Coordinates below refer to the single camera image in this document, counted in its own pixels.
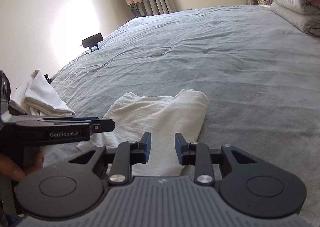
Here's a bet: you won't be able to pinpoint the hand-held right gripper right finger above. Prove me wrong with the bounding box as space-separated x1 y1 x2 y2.
174 133 255 185

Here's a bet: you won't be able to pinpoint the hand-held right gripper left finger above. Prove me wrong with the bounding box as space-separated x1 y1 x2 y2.
69 131 152 185

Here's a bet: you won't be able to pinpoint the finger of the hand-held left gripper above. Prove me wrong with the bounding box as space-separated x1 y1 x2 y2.
72 116 116 134

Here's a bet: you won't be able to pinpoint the white pants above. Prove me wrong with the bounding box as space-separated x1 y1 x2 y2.
76 89 209 177

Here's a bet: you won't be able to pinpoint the white garment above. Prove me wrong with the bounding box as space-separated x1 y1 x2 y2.
9 69 76 117

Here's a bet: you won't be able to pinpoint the person's left hand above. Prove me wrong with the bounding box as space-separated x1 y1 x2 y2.
0 149 45 183

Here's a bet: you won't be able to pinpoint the black device on stand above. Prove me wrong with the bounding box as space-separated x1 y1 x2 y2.
81 32 104 53

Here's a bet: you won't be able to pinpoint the dark hanging garment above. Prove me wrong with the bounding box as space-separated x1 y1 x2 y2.
130 4 140 19

